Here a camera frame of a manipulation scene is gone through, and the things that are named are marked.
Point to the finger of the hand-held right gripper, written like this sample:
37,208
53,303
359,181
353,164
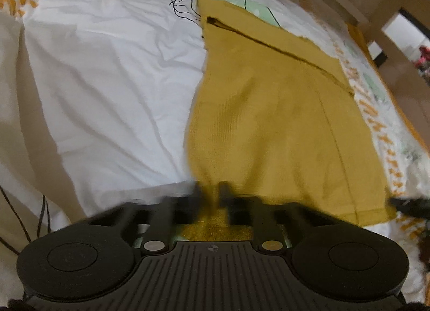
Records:
408,205

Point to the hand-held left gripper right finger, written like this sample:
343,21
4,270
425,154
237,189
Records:
225,201

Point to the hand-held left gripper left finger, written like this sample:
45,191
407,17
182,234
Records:
196,202

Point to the mustard yellow knit sweater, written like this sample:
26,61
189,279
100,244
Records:
268,113

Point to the pile of colourful clothes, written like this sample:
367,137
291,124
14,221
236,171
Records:
424,59

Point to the white printed duvet cover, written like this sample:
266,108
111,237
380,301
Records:
100,62

